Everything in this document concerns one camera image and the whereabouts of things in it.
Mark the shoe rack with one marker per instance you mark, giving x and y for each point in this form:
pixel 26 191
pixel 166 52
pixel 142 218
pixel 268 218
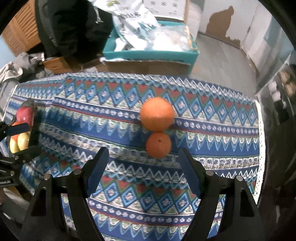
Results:
pixel 277 96

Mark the wooden louvered wardrobe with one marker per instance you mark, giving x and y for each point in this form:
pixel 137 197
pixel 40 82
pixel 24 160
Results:
pixel 21 33

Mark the white storage basket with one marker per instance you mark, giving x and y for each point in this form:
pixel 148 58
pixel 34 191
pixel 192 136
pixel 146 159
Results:
pixel 171 9

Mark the patterned blue tablecloth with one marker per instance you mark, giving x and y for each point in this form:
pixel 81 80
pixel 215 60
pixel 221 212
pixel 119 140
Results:
pixel 117 156

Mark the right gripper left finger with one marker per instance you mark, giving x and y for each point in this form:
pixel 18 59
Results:
pixel 45 219

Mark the pile of grey clothes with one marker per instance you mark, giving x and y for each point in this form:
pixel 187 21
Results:
pixel 25 67

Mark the clear plastic bag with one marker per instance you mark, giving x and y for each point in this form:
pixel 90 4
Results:
pixel 170 38

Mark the red apple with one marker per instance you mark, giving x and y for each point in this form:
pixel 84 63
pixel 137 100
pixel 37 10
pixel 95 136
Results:
pixel 25 114

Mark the white rice bag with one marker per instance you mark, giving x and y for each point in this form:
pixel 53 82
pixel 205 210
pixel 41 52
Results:
pixel 133 22

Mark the teal cardboard box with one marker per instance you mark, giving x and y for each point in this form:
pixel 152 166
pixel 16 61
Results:
pixel 111 51

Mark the black hanging jacket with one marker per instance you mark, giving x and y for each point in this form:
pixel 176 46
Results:
pixel 75 30

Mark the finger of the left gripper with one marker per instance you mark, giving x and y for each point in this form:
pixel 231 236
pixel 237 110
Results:
pixel 23 156
pixel 7 130

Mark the clear glass bowl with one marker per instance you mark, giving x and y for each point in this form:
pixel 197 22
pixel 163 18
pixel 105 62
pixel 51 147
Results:
pixel 34 132

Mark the large orange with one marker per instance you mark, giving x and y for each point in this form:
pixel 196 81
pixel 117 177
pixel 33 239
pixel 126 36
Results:
pixel 157 114

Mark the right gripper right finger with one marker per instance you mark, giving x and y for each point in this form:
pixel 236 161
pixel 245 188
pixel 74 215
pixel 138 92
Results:
pixel 240 218

